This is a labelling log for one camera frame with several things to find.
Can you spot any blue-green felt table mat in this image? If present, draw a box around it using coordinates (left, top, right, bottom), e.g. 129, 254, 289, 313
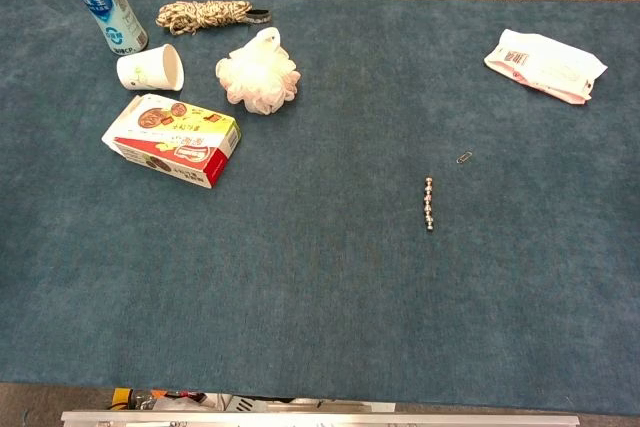
0, 0, 640, 414

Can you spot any white mesh bath sponge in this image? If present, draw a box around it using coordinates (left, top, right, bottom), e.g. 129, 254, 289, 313
215, 26, 302, 117

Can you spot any red and white snack box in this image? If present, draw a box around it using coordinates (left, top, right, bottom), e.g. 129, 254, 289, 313
101, 93, 242, 190

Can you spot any white paper cup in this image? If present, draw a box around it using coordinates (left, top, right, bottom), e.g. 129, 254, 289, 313
116, 43, 186, 92

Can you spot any white tissue packet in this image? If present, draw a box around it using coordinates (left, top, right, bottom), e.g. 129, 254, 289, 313
483, 28, 609, 106

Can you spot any cluttered wiring and electronics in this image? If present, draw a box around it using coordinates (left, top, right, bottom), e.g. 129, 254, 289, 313
106, 387, 396, 413

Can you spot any white plastic drink bottle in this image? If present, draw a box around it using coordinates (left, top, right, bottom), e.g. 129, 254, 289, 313
62, 0, 150, 56

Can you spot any silver bead chain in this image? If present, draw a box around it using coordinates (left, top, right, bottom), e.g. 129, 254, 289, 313
423, 176, 436, 234

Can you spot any coiled beige patterned rope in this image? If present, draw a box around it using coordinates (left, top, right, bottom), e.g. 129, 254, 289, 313
155, 0, 274, 37

